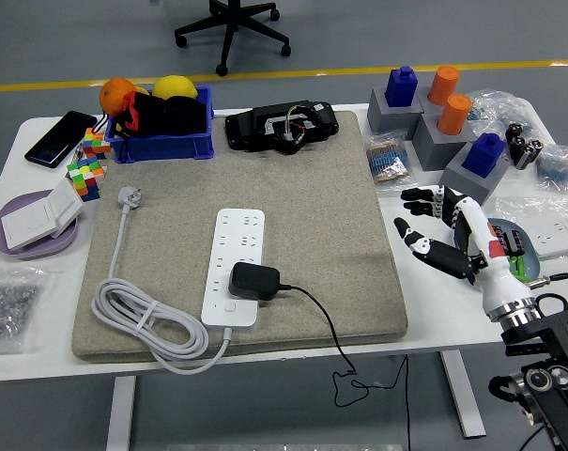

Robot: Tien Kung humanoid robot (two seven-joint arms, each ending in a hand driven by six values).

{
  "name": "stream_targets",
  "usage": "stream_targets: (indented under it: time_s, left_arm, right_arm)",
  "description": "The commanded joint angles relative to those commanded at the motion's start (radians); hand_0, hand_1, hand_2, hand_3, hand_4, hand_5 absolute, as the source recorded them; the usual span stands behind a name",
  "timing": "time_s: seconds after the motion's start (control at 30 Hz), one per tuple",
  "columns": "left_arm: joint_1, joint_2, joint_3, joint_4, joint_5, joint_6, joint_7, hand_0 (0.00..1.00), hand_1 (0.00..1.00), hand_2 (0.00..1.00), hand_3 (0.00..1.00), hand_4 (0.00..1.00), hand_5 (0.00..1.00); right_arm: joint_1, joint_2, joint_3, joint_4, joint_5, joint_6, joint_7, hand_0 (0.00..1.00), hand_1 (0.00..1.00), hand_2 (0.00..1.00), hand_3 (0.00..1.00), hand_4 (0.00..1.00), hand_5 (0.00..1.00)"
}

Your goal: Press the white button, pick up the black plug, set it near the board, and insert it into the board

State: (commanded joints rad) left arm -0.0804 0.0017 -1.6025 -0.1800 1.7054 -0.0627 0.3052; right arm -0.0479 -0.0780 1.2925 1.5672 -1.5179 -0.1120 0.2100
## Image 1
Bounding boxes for black plug adapter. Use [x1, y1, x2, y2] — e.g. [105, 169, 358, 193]
[227, 261, 282, 302]

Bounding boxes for black office chair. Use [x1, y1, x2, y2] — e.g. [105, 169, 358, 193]
[174, 0, 293, 78]

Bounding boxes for orange fruit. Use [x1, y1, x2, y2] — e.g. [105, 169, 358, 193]
[99, 77, 138, 117]

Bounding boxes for colourful puzzle cube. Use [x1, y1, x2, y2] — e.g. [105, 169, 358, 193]
[81, 127, 113, 161]
[66, 156, 106, 203]

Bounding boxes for purple plate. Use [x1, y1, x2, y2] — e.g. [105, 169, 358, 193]
[0, 189, 81, 260]

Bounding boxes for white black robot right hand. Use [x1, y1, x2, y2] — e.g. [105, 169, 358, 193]
[393, 184, 536, 317]

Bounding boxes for thin black adapter cord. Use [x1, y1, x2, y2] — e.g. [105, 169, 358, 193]
[278, 283, 412, 451]

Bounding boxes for white table leg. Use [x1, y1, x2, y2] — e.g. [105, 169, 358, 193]
[105, 375, 138, 451]
[440, 350, 487, 439]

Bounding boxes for clear plastic bag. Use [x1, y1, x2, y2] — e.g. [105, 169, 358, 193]
[493, 194, 568, 260]

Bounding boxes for white power strip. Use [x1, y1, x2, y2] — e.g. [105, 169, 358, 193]
[201, 208, 266, 329]

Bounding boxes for grey-brown mat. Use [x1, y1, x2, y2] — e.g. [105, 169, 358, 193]
[70, 110, 409, 364]

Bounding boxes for orange cylinder peg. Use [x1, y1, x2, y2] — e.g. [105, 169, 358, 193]
[437, 93, 474, 136]
[427, 65, 461, 107]

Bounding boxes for blue-grey plate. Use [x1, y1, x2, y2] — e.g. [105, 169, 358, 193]
[453, 218, 542, 286]

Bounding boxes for pile of green cylinders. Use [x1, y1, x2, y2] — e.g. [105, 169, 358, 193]
[507, 253, 531, 283]

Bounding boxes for white wall socket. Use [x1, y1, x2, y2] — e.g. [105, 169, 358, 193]
[529, 220, 568, 259]

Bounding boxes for white power cable with plug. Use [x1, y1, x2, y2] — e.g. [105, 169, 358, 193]
[90, 186, 233, 376]

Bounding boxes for blue square peg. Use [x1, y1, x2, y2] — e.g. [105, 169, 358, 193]
[460, 132, 507, 179]
[384, 65, 419, 108]

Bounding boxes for clear bag of blue resistors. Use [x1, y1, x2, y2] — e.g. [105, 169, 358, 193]
[535, 144, 568, 193]

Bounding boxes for blue plastic bin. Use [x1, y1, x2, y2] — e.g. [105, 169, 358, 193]
[105, 86, 216, 164]

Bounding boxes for black pouch with red trim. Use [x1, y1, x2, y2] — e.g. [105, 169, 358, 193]
[107, 90, 208, 140]

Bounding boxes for clear bag of metal nuts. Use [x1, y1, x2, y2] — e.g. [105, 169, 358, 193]
[0, 265, 48, 354]

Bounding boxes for crumpled clear component bag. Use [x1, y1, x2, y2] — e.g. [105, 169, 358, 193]
[466, 88, 543, 142]

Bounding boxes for black smartphone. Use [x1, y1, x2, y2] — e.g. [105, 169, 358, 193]
[23, 110, 99, 169]

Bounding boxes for white wall switch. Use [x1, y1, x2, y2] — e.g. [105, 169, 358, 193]
[0, 178, 85, 252]

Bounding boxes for yellow lemon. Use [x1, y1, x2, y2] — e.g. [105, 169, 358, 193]
[151, 74, 199, 101]

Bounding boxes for black electronic device with wires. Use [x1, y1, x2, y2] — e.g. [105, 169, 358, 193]
[224, 100, 340, 155]

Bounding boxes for grey socket block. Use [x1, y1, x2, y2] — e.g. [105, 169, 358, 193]
[417, 86, 449, 117]
[366, 86, 425, 137]
[411, 112, 477, 173]
[437, 142, 511, 208]

